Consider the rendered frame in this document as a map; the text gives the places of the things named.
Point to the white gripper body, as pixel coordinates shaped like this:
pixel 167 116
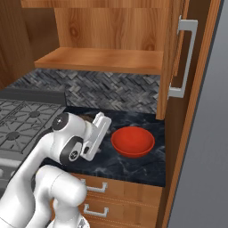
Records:
pixel 97 133

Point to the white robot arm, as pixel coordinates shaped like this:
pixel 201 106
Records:
pixel 26 175

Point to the wooden cabinet door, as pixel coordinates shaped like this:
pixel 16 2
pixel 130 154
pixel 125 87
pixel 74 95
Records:
pixel 169 50

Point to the red bowl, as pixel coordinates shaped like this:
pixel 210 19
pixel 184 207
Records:
pixel 132 142

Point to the wooden drawer front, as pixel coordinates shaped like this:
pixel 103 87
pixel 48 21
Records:
pixel 130 190
pixel 130 215

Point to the black gas hob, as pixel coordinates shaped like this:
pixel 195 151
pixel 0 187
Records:
pixel 20 121

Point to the tall wooden side panel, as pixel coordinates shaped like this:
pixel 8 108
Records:
pixel 190 124

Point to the wooden wall cabinet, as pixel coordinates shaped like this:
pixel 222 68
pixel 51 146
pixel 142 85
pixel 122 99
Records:
pixel 101 58

